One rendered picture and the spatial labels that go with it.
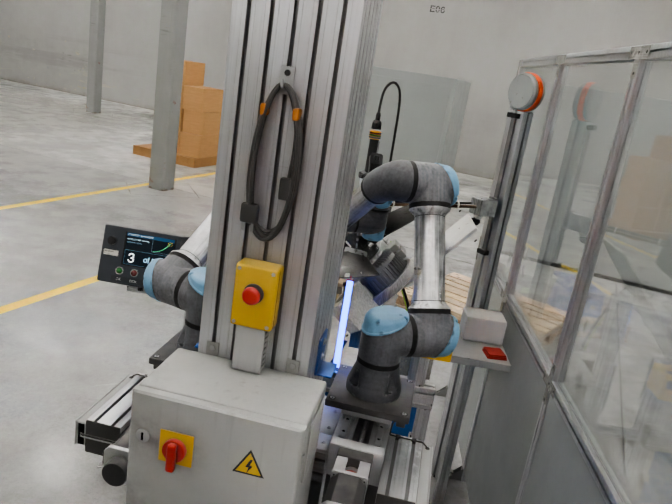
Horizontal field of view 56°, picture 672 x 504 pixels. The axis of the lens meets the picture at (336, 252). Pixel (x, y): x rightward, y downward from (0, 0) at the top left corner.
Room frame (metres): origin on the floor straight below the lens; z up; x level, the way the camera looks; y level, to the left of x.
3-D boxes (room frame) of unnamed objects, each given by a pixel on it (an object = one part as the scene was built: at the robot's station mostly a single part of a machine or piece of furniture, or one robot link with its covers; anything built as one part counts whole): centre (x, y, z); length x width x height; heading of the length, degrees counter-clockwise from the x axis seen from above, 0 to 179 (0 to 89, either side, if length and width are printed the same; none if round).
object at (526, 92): (2.76, -0.68, 1.88); 0.16 x 0.07 x 0.16; 33
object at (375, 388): (1.57, -0.16, 1.09); 0.15 x 0.15 x 0.10
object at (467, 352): (2.47, -0.63, 0.85); 0.36 x 0.24 x 0.03; 178
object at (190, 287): (1.65, 0.34, 1.20); 0.13 x 0.12 x 0.14; 64
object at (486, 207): (2.71, -0.60, 1.39); 0.10 x 0.07 x 0.09; 123
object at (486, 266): (2.76, -0.68, 0.90); 0.08 x 0.06 x 1.80; 33
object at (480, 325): (2.54, -0.66, 0.92); 0.17 x 0.16 x 0.11; 88
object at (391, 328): (1.58, -0.17, 1.20); 0.13 x 0.12 x 0.14; 109
